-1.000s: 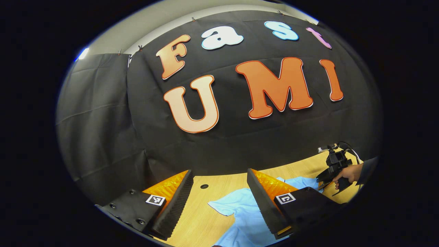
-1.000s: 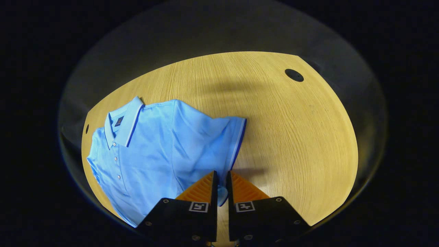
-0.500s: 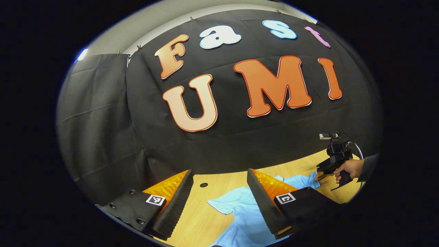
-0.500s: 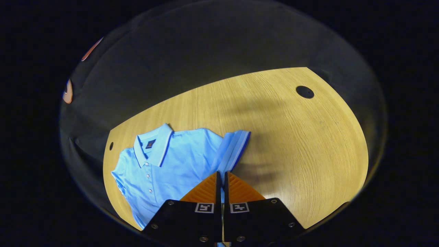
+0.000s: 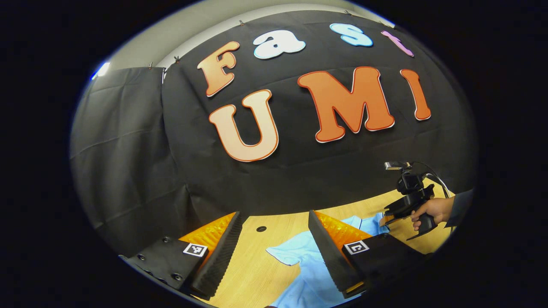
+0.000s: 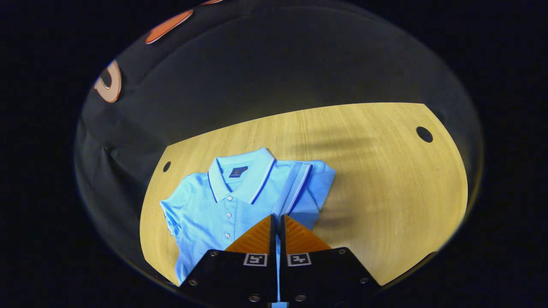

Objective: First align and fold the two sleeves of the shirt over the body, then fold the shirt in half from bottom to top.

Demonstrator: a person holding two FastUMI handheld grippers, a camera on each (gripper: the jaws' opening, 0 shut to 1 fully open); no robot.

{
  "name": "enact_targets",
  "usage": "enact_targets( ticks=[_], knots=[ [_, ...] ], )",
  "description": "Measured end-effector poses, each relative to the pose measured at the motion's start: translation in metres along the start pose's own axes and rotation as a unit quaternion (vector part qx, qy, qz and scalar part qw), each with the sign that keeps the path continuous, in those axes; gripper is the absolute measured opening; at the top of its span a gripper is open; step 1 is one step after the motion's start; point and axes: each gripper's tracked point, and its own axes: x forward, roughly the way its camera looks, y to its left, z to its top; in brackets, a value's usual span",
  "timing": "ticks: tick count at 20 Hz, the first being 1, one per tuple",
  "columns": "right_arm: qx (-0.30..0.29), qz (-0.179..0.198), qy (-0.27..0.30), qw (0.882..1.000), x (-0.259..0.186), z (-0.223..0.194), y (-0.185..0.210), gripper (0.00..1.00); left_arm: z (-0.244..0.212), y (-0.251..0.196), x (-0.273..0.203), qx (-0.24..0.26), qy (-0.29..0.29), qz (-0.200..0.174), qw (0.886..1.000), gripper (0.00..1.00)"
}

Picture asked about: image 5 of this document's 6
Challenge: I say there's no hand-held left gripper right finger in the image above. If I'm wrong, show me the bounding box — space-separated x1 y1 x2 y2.
308 210 433 299

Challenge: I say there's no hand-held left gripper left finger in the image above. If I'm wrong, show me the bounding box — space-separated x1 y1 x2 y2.
119 211 244 300

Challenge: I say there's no light blue T-shirt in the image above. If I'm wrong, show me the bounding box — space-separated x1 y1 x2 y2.
265 213 390 308

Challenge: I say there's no black backdrop cloth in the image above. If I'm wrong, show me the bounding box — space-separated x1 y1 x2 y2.
71 9 478 257

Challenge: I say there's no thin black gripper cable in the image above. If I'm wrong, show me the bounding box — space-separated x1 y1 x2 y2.
412 161 452 199

